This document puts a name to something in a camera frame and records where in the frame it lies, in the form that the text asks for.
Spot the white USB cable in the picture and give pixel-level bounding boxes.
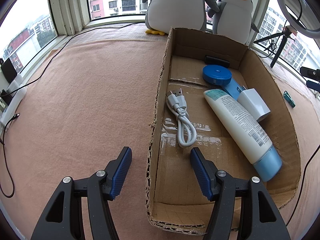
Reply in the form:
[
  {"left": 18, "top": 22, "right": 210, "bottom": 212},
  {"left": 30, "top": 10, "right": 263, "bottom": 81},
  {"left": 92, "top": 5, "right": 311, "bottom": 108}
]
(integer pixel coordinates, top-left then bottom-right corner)
[{"left": 165, "top": 87, "right": 198, "bottom": 149}]

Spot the white power adapter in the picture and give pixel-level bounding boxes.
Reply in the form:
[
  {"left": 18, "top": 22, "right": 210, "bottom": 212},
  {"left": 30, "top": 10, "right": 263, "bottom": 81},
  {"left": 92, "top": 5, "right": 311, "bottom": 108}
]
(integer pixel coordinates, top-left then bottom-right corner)
[{"left": 237, "top": 88, "right": 271, "bottom": 122}]

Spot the light blue card device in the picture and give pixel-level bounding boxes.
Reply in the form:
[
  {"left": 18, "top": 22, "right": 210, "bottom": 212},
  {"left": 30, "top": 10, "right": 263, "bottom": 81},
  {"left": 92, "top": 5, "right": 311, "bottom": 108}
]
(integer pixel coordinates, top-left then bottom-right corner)
[{"left": 222, "top": 79, "right": 246, "bottom": 100}]

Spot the blue round tape measure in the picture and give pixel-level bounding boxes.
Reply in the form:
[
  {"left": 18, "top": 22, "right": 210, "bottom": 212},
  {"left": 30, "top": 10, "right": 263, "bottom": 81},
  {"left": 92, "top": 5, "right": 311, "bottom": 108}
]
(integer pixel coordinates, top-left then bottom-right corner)
[{"left": 202, "top": 64, "right": 232, "bottom": 86}]

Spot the black cylinder device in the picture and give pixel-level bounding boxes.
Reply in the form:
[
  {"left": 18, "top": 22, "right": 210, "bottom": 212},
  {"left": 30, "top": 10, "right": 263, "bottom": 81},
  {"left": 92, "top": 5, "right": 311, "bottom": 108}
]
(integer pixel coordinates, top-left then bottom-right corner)
[{"left": 204, "top": 55, "right": 230, "bottom": 68}]

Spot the teal clothes peg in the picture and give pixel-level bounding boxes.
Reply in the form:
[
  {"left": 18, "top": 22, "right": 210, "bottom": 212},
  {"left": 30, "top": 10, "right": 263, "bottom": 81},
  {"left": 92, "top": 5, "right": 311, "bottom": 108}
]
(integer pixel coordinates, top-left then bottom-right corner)
[{"left": 283, "top": 90, "right": 296, "bottom": 108}]

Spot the black tripod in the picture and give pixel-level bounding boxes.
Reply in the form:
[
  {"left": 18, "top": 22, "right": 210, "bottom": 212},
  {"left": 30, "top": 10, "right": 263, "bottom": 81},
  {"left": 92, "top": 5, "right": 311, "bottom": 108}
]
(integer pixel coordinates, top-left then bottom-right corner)
[{"left": 253, "top": 25, "right": 297, "bottom": 68}]

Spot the white blue lotion tube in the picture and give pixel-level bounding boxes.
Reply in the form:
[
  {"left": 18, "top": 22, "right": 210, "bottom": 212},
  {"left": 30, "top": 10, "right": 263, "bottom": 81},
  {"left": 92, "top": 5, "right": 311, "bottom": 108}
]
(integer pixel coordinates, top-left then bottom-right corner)
[{"left": 203, "top": 89, "right": 282, "bottom": 182}]

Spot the brown cardboard box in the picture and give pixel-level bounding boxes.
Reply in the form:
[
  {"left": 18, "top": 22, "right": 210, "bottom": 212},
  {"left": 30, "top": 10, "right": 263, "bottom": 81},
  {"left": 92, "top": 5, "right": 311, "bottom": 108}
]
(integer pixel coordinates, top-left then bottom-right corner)
[{"left": 146, "top": 28, "right": 300, "bottom": 235}]

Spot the small penguin plush toy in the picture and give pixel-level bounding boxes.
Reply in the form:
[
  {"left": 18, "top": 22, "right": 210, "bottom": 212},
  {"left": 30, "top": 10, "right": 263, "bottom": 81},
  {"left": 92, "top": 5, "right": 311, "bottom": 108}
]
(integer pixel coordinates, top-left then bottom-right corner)
[{"left": 208, "top": 0, "right": 259, "bottom": 44}]

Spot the pink blanket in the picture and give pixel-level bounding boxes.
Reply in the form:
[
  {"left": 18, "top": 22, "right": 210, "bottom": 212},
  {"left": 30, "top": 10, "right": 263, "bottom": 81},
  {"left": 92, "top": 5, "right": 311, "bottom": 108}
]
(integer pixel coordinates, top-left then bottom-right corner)
[{"left": 1, "top": 36, "right": 319, "bottom": 239}]

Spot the white power strip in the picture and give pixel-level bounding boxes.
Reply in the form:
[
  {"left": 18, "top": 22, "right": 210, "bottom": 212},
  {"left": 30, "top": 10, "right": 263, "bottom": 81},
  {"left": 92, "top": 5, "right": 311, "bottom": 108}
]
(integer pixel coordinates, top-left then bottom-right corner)
[{"left": 1, "top": 74, "right": 27, "bottom": 126}]

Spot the large penguin plush toy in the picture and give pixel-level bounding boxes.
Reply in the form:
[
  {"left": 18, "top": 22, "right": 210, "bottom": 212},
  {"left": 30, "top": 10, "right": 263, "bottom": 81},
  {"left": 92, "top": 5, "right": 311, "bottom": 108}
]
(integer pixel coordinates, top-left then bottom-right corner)
[{"left": 142, "top": 0, "right": 220, "bottom": 36}]

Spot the black charger plug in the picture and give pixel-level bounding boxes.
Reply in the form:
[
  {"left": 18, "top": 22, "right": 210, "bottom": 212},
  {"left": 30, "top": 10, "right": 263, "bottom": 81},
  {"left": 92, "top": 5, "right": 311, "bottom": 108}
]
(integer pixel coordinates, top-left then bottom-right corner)
[{"left": 1, "top": 58, "right": 17, "bottom": 84}]

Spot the black power cable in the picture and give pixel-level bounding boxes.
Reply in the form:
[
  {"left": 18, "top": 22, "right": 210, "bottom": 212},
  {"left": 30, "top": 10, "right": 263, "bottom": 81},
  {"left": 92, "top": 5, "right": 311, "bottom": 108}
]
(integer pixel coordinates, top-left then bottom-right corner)
[{"left": 0, "top": 21, "right": 146, "bottom": 98}]

